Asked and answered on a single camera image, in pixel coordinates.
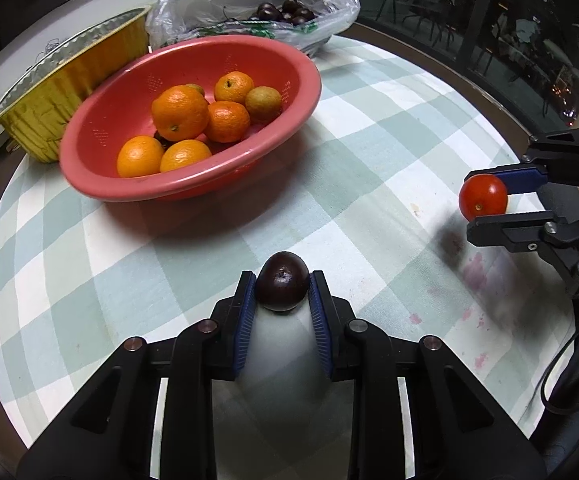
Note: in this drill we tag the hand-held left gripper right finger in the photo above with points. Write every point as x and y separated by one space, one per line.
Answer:
319 330

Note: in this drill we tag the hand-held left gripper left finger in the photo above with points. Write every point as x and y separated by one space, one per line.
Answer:
244 330

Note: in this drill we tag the red tomato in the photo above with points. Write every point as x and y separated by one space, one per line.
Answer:
483 197

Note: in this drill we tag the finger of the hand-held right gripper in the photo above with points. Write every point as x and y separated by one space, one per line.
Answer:
522 180
514 230

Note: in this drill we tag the red plastic colander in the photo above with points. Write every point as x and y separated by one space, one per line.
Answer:
119 110

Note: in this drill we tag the sliding glass door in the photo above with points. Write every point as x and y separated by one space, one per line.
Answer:
469 35

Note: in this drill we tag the gold foil pan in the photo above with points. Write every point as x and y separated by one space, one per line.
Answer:
59 90

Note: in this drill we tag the large orange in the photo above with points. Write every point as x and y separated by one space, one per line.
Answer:
179 112

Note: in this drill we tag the checked tablecloth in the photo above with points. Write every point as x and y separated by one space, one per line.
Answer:
369 160

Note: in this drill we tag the small orange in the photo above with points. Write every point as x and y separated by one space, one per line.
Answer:
140 156
234 87
227 121
185 155

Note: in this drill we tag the pile of dark plums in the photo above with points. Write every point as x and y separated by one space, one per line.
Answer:
269 10

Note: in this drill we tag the dark purple plum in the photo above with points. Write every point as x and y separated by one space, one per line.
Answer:
282 282

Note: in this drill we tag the brown-green longan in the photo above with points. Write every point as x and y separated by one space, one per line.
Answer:
263 104
195 89

